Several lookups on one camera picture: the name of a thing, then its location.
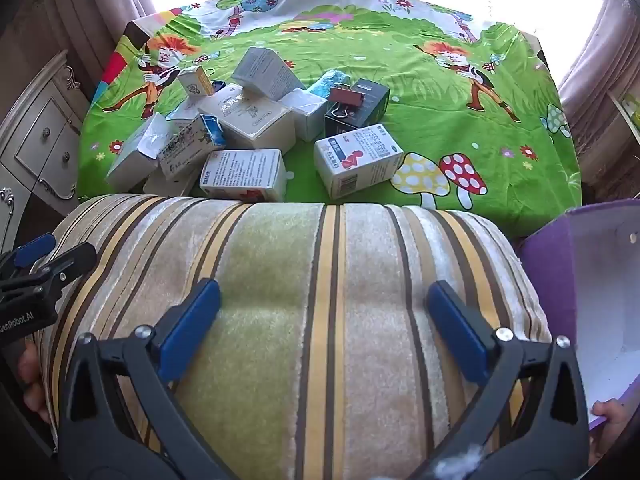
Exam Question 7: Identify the white box with red figure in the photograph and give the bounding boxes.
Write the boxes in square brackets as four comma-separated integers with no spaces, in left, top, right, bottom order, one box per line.
[314,124,405,200]

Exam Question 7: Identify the white desk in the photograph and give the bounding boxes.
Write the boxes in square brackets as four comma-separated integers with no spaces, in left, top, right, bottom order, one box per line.
[607,90,640,147]

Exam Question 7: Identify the white box with blue print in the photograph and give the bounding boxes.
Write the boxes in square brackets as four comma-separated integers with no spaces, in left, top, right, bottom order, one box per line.
[159,114,227,182]

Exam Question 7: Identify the plain white box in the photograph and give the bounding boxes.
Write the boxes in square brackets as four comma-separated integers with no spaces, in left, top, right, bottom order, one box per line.
[105,112,173,193]

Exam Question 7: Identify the white taped box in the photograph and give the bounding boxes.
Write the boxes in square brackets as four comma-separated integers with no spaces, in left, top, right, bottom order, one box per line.
[286,87,329,142]

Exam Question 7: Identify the striped plush cushion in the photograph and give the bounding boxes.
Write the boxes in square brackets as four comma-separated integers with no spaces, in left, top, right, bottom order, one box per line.
[37,194,553,480]

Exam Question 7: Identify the small white yellow box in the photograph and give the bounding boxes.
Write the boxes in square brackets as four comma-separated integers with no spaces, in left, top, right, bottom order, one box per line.
[177,66,216,97]

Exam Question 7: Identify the red binder clip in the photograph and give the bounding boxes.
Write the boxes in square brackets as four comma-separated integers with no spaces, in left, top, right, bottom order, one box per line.
[328,82,369,121]

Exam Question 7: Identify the black box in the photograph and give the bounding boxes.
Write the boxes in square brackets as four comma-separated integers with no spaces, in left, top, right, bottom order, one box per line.
[324,78,391,140]

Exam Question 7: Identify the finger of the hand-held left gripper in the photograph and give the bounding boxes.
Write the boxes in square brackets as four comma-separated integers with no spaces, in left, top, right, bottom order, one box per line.
[0,232,57,282]
[0,241,98,297]

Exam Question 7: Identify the white box with text print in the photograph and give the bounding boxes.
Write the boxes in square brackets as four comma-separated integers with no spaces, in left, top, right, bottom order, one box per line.
[199,148,288,203]

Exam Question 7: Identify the mauve curtain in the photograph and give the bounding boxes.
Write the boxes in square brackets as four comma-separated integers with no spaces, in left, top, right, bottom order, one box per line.
[556,0,640,107]
[0,0,157,92]

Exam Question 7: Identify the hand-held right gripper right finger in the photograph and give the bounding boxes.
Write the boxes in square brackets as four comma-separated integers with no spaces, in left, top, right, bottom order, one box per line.
[425,280,591,480]

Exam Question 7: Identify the green cartoon printed bedsheet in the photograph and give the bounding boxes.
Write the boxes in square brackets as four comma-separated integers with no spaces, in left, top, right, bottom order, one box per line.
[75,0,583,237]

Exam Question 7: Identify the person's left hand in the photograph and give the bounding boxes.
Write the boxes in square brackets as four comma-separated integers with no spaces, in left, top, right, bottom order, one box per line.
[16,342,52,423]

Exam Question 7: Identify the white nightstand with drawers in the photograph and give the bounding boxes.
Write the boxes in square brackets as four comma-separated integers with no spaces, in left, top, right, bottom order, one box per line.
[0,50,93,241]

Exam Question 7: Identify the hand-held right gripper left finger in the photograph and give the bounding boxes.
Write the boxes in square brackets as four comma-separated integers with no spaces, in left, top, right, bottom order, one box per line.
[54,277,236,480]

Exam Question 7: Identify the purple cardboard box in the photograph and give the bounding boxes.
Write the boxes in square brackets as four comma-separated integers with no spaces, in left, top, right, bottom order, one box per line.
[517,199,640,433]

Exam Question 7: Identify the large beige box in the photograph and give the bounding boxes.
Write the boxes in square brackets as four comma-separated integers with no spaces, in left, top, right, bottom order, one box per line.
[197,83,297,153]

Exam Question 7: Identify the grey white box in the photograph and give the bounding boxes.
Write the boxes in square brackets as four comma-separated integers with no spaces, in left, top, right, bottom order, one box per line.
[231,47,307,102]

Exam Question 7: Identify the person's right hand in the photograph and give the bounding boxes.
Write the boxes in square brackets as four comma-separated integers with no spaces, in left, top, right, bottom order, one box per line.
[589,398,624,467]

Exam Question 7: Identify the teal packet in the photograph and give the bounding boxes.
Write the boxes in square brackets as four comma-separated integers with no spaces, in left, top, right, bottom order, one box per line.
[306,71,351,102]

